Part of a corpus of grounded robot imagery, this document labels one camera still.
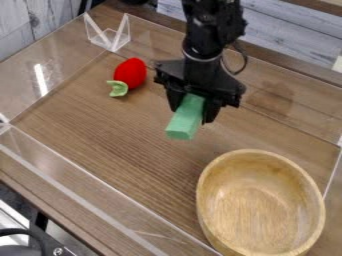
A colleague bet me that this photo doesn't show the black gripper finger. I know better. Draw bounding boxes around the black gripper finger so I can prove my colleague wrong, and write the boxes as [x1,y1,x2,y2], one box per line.
[167,86,186,112]
[202,98,222,124]

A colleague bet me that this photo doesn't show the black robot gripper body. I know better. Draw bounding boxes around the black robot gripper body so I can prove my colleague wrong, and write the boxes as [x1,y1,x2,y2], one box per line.
[155,51,246,107]

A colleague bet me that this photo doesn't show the green rectangular block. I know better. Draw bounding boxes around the green rectangular block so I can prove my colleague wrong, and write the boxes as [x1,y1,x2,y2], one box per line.
[166,94,204,140]

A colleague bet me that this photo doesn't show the brown wooden bowl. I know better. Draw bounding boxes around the brown wooden bowl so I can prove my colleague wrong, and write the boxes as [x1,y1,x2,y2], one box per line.
[196,149,326,256]

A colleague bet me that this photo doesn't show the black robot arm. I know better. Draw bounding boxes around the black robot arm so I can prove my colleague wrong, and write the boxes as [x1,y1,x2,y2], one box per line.
[155,0,249,124]

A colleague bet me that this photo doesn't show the red plush strawberry toy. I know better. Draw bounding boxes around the red plush strawberry toy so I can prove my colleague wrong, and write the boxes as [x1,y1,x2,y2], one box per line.
[107,58,147,97]

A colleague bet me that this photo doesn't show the black table leg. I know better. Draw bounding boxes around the black table leg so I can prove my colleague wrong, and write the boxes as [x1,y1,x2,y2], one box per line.
[29,211,48,241]

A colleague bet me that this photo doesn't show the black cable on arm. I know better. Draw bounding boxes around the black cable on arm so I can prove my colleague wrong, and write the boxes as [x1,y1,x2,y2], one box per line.
[221,41,249,76]

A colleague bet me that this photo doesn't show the clear acrylic corner bracket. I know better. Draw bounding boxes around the clear acrylic corner bracket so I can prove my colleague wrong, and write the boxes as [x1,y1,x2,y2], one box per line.
[83,13,131,53]

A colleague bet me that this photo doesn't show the clear acrylic tray wall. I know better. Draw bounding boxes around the clear acrylic tray wall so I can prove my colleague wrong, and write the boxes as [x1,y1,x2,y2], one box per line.
[0,10,342,256]

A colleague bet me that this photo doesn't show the black cable under table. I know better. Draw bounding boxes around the black cable under table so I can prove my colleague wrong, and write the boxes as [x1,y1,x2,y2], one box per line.
[0,228,46,256]

